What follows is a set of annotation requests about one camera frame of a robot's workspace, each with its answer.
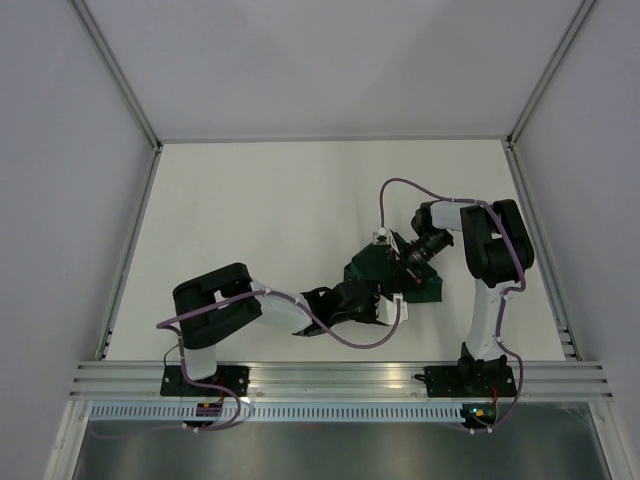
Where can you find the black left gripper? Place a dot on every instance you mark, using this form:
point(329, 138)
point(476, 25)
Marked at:
point(372, 318)

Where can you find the right aluminium frame post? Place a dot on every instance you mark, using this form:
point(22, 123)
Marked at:
point(567, 40)

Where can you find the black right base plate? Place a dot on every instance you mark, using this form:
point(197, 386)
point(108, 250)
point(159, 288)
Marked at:
point(451, 382)

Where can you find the dark green cloth napkin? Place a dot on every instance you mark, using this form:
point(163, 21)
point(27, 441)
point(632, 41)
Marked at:
point(371, 263)

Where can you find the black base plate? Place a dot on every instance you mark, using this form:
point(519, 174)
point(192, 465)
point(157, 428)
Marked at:
point(233, 378)
point(451, 382)

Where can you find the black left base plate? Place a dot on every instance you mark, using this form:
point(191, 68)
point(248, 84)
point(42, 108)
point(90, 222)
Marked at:
point(233, 378)

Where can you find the white slotted cable duct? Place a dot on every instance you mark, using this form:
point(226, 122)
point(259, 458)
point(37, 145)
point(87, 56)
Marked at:
point(281, 411)

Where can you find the aluminium frame post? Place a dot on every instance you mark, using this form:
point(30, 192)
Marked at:
point(100, 43)
point(567, 40)

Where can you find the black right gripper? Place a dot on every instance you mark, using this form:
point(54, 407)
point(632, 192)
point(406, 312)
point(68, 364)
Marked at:
point(412, 273)

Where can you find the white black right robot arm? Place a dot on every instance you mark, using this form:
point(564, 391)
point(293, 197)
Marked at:
point(498, 251)

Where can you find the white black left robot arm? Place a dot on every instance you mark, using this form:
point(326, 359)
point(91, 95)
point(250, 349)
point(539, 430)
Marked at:
point(212, 307)

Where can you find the left aluminium frame post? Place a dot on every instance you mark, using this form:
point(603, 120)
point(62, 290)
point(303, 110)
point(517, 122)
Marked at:
point(100, 43)

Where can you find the aluminium front rail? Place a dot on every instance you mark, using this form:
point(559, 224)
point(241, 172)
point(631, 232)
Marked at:
point(551, 381)

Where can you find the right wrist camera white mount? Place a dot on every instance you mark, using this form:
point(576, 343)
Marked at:
point(385, 237)

